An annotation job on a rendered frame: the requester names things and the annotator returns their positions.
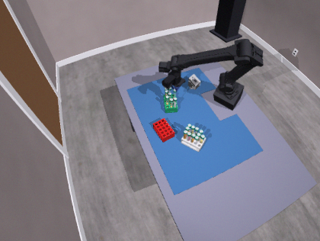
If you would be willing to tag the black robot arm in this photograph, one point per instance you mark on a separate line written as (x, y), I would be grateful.
(245, 54)

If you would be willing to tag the blue flat mat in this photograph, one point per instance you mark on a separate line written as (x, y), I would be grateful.
(228, 142)

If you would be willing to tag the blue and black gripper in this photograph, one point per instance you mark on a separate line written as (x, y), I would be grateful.
(178, 85)

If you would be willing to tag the red tube rack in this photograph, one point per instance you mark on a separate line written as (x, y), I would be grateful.
(163, 129)

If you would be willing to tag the green tube rack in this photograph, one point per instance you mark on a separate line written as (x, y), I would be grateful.
(170, 110)

